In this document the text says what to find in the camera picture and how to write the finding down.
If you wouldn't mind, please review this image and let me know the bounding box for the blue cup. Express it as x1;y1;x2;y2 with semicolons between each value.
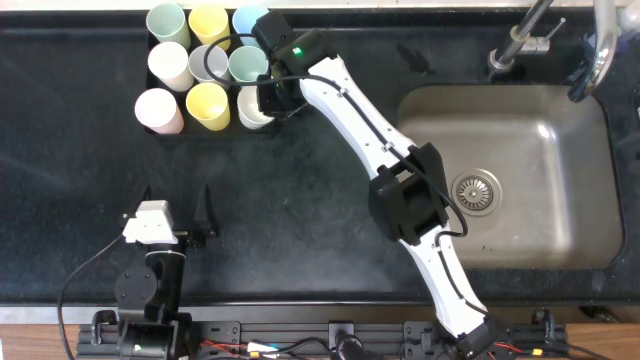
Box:
231;4;271;49

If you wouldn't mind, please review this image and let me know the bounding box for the steel sink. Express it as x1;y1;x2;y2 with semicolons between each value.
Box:
395;83;625;271

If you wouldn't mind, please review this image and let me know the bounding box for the steel tap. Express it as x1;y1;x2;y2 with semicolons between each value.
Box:
485;0;621;104

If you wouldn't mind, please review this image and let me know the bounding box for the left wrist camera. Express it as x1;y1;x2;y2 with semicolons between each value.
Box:
122;199;179;246

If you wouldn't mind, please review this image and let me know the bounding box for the white cup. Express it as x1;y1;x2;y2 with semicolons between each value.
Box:
236;84;276;131
147;41;196;94

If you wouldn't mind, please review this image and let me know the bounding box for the black tray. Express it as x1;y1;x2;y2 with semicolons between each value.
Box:
143;9;281;140

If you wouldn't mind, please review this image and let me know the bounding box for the grey cup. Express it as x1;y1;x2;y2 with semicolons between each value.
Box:
188;44;232;91

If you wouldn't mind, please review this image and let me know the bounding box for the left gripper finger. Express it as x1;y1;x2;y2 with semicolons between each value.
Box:
121;183;153;226
193;183;219;240

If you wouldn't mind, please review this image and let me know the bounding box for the mounting rail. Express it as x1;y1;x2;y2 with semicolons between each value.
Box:
77;308;571;360

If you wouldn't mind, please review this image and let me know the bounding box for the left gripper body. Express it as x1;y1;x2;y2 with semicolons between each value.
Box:
174;229;200;250

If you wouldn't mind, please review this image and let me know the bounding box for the pink cup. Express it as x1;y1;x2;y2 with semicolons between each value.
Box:
133;87;185;136

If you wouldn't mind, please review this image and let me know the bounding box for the green cup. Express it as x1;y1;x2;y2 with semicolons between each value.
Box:
145;2;193;50
228;45;271;84

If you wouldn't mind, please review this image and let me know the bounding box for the yellow cup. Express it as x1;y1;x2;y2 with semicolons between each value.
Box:
187;4;232;52
185;81;232;133

